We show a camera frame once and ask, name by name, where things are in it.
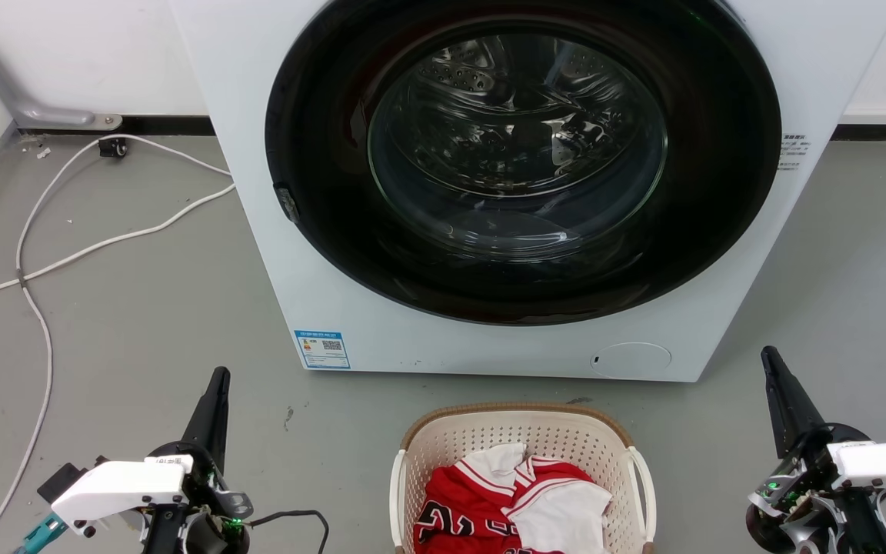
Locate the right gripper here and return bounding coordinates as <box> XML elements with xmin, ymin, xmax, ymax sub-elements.
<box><xmin>745</xmin><ymin>346</ymin><xmax>886</xmax><ymax>554</ymax></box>

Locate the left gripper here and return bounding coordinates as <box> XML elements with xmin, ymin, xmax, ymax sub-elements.
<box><xmin>51</xmin><ymin>367</ymin><xmax>253</xmax><ymax>554</ymax></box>

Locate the beige plastic laundry basket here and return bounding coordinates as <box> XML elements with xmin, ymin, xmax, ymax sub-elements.
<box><xmin>389</xmin><ymin>402</ymin><xmax>657</xmax><ymax>554</ymax></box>

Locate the blue energy label sticker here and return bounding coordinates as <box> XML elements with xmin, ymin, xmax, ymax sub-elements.
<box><xmin>295</xmin><ymin>331</ymin><xmax>351</xmax><ymax>370</ymax></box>

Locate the round white filter cover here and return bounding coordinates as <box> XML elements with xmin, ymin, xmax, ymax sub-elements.
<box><xmin>591</xmin><ymin>342</ymin><xmax>672</xmax><ymax>379</ymax></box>

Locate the white garment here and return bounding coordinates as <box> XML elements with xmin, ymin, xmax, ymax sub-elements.
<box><xmin>462</xmin><ymin>442</ymin><xmax>613</xmax><ymax>554</ymax></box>

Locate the small printed text label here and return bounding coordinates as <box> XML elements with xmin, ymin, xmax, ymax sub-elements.
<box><xmin>778</xmin><ymin>135</ymin><xmax>809</xmax><ymax>172</ymax></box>

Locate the white front-load washing machine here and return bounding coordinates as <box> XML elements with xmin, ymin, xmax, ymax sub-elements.
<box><xmin>168</xmin><ymin>0</ymin><xmax>886</xmax><ymax>383</ymax></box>

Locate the red basketball jersey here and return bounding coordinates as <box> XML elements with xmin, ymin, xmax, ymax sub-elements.
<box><xmin>415</xmin><ymin>456</ymin><xmax>598</xmax><ymax>554</ymax></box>

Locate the round black washer door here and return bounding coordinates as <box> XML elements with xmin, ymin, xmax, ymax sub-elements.
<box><xmin>265</xmin><ymin>0</ymin><xmax>783</xmax><ymax>326</ymax></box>

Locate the grey metal pipe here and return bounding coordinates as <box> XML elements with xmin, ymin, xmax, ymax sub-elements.
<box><xmin>0</xmin><ymin>0</ymin><xmax>123</xmax><ymax>131</ymax></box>

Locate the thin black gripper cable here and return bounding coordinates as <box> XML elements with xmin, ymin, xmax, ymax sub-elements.
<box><xmin>247</xmin><ymin>509</ymin><xmax>330</xmax><ymax>554</ymax></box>

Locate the long looping white cable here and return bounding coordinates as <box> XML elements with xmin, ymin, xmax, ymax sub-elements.
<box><xmin>0</xmin><ymin>135</ymin><xmax>233</xmax><ymax>554</ymax></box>

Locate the white power cable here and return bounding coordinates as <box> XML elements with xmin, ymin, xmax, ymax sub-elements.
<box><xmin>0</xmin><ymin>183</ymin><xmax>237</xmax><ymax>320</ymax></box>

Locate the teal cable connector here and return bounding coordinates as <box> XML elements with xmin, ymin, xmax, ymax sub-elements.
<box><xmin>15</xmin><ymin>513</ymin><xmax>68</xmax><ymax>554</ymax></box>

